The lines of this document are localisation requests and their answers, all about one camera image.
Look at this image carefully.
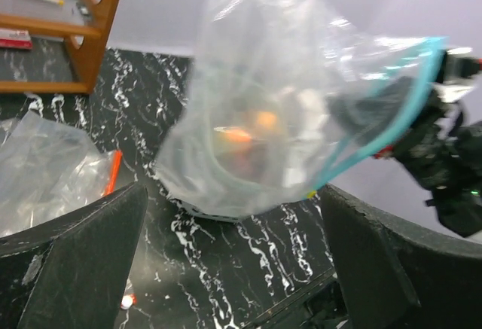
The orange wooden shelf rack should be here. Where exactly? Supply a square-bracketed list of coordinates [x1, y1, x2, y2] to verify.
[1, 0, 119, 94]

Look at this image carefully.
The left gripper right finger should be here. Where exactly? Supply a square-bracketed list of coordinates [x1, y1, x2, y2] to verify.
[319, 185, 481, 328]

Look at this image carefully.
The blue-zipper clear bag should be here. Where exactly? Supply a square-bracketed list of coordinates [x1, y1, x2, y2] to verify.
[155, 0, 444, 219]

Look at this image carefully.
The orange-zipper clear bag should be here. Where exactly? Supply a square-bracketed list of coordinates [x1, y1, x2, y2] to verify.
[1, 112, 122, 236]

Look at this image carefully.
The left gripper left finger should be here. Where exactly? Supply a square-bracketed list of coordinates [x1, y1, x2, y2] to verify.
[1, 183, 148, 329]

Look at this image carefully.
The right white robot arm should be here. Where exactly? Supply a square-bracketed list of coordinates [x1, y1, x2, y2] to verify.
[374, 47, 481, 238]

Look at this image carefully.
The orange fruit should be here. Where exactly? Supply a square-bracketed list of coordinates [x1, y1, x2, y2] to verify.
[250, 111, 279, 130]

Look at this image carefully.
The light blue plastic basket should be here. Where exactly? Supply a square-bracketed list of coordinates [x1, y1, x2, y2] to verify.
[161, 178, 249, 224]

